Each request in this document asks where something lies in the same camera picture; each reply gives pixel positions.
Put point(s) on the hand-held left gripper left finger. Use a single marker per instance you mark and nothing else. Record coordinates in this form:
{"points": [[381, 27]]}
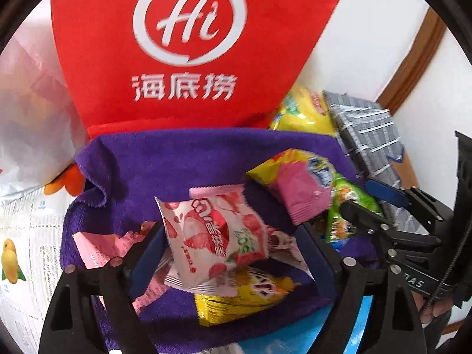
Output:
{"points": [[147, 261]]}

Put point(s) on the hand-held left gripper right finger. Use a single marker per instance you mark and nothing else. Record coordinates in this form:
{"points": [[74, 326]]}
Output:
{"points": [[317, 261]]}

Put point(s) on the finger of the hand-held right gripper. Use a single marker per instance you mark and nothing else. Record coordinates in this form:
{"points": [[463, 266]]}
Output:
{"points": [[372, 225], [387, 191]]}

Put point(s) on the green snack packet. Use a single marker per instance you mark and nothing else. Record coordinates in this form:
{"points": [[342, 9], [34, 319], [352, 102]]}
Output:
{"points": [[346, 195]]}

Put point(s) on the white strawberry print packet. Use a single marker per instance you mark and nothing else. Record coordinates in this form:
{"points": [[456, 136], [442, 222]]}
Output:
{"points": [[210, 236]]}

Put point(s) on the yellow snack packet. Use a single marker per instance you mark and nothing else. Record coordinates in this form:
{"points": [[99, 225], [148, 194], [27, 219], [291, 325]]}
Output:
{"points": [[239, 298]]}

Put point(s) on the person's right hand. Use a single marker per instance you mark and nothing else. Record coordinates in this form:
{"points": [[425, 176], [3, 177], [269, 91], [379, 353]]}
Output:
{"points": [[435, 308]]}

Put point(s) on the pink bear print packet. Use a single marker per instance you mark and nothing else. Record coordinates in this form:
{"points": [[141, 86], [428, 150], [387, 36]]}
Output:
{"points": [[284, 243]]}

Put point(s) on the grey checked folded cloth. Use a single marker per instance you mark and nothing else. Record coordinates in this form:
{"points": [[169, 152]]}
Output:
{"points": [[365, 136]]}

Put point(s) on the yellow and pink candy packet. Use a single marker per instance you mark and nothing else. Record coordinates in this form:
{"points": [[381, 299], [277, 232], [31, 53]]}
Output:
{"points": [[298, 191]]}

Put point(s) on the blue tissue pack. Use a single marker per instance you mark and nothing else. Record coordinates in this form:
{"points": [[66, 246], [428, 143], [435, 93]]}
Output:
{"points": [[359, 324]]}

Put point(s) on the purple towel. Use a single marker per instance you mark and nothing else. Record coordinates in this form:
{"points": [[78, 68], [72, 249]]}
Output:
{"points": [[184, 162]]}

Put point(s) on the large yellow snack bag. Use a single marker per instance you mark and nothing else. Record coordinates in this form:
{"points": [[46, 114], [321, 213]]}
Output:
{"points": [[298, 114]]}

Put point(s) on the white plastic shopping bag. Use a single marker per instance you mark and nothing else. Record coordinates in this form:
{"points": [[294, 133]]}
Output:
{"points": [[33, 118]]}

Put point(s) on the red paper bag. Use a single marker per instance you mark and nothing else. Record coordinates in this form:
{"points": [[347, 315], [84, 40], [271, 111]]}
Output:
{"points": [[184, 44]]}

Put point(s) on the brown wooden door frame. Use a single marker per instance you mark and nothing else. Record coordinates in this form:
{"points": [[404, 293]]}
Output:
{"points": [[413, 62]]}

